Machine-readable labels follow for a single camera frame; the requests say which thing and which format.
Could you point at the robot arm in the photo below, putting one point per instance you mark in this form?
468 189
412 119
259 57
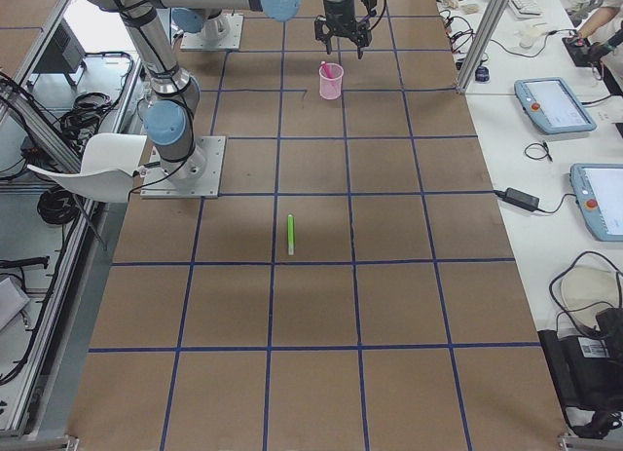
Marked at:
169 122
279 10

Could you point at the aluminium frame post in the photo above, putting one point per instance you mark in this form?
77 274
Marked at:
483 35

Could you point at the blue teach pendant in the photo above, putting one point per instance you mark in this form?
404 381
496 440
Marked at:
552 106
598 192

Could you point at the near blue teach pendant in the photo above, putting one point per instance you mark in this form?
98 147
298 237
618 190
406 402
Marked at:
598 192

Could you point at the black power adapter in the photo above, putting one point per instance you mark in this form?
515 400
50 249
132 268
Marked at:
517 198

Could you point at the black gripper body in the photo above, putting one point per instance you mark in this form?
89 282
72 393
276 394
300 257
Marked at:
338 7

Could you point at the pink mesh cup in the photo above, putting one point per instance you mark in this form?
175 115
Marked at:
331 89

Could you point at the green highlighter pen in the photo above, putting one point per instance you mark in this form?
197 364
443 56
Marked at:
290 234

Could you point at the pink highlighter pen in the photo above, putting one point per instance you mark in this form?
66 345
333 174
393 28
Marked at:
325 69

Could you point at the white plastic chair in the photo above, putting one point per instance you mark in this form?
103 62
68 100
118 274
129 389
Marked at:
106 173

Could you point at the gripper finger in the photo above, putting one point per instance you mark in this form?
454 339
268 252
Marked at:
361 44
326 39

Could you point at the far blue teach pendant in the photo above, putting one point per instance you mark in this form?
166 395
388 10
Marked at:
552 106

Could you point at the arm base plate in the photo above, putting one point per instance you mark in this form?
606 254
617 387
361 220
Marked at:
214 37
200 176

